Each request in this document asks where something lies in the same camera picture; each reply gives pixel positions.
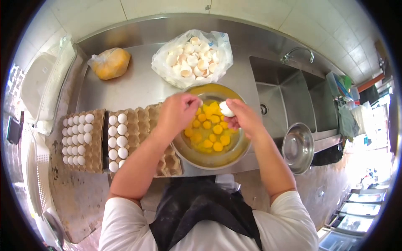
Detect glass door fridge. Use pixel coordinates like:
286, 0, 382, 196
317, 185, 388, 251

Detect person's left hand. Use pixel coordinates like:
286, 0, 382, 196
156, 92, 204, 137

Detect person's right hand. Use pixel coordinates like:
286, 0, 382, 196
224, 98, 268, 140

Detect dense group of white eggs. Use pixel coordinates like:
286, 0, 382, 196
62, 113, 95, 166

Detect steel faucet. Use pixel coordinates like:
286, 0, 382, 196
280, 47, 315, 64

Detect grey cloth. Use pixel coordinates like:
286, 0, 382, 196
337, 105, 360, 139

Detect narrow cardboard egg tray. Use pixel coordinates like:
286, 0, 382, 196
61, 109, 106, 174

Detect small empty steel bowl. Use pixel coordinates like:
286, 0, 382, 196
281, 122, 315, 175

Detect large steel mixing bowl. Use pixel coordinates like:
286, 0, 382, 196
171, 83, 253, 171

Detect person's left fingers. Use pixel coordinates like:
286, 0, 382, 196
180, 93, 204, 111

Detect double row of white eggs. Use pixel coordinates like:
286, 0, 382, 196
108, 113, 129, 173

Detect wide cardboard egg tray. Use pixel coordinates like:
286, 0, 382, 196
107, 102, 183, 178

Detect yellow filled plastic bag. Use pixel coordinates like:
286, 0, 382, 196
87, 47, 132, 81

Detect white perforated plastic crate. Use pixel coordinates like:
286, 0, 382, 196
21, 124, 54, 218

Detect clear plastic bag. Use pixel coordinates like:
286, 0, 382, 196
151, 29, 234, 90

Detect pile of empty eggshells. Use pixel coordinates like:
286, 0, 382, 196
165, 36, 221, 79

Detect black bag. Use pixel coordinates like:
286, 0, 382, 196
310, 144, 345, 167

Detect person's right fingers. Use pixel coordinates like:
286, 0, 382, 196
224, 98, 247, 128

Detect stack of white plastic baskets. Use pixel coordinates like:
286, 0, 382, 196
20, 34, 78, 136

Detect pool of raw egg yolks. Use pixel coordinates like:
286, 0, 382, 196
184, 101, 239, 154

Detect steel double sink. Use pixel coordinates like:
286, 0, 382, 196
249, 55, 343, 152

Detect person's body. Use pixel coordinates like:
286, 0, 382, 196
98, 176, 319, 251

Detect rack with plastic containers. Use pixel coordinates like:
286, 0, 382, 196
325, 70, 362, 101

